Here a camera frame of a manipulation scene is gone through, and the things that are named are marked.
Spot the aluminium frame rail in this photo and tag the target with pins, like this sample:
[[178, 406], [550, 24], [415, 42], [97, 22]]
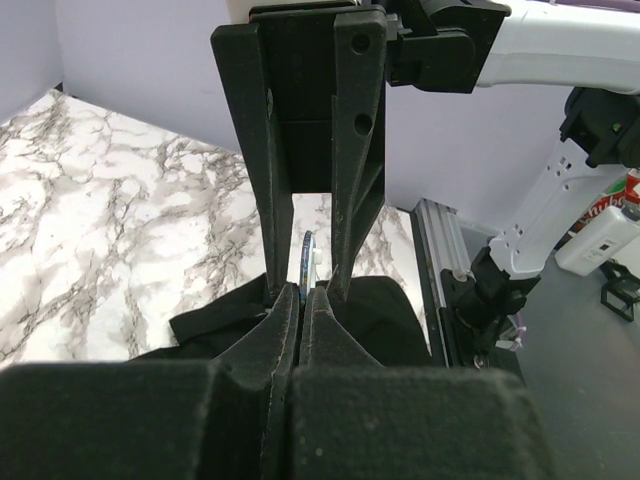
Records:
[[441, 240]]

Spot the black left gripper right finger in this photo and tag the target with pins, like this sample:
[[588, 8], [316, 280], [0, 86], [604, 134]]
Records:
[[353, 418]]

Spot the black plastic bracket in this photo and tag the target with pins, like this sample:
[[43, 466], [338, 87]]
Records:
[[620, 292]]

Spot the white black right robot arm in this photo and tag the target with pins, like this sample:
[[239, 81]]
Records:
[[516, 113]]

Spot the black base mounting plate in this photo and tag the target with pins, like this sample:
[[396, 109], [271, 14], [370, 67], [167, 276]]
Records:
[[470, 328]]

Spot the red candy bag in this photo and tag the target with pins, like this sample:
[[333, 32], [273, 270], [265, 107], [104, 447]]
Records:
[[624, 193]]

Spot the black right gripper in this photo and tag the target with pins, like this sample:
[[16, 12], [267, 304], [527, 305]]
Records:
[[305, 90]]

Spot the black button shirt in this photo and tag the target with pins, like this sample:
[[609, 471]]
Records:
[[376, 313]]

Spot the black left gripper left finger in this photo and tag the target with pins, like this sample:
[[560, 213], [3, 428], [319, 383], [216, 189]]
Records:
[[223, 418]]

